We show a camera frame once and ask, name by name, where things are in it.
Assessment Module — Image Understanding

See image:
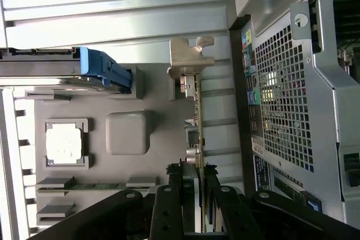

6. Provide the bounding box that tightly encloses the open PC case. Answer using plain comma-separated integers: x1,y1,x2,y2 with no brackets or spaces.
226,0,360,224

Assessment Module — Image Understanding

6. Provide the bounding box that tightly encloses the silver hard disk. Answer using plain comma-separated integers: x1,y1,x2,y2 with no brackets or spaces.
0,47,133,95

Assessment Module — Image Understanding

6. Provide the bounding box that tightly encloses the silver CPU chip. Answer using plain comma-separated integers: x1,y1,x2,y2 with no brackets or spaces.
46,127,83,165

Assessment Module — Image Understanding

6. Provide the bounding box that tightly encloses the green RAM stick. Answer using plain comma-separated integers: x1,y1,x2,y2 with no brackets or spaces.
36,182,158,194

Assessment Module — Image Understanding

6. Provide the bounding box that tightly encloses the grey parts rack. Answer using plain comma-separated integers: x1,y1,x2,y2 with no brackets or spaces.
24,63,199,227

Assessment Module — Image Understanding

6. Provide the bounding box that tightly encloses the blue case latch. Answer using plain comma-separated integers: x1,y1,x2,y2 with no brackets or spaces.
299,191,323,213

